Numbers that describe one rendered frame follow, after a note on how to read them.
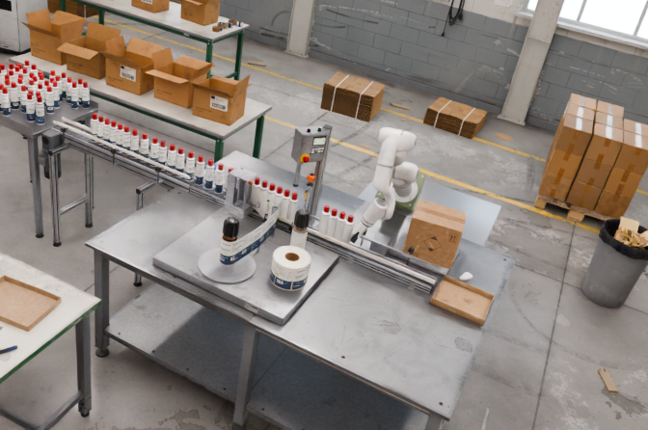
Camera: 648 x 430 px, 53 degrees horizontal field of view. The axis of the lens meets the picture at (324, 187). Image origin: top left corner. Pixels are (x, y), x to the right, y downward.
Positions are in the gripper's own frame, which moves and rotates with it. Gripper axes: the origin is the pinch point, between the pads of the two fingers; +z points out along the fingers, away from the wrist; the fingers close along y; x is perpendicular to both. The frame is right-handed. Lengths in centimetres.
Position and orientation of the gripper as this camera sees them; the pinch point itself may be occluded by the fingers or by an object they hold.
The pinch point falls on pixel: (354, 239)
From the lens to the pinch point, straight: 380.1
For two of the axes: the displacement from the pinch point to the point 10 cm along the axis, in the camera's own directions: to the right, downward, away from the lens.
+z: -4.5, 6.9, 5.7
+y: -4.4, 3.8, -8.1
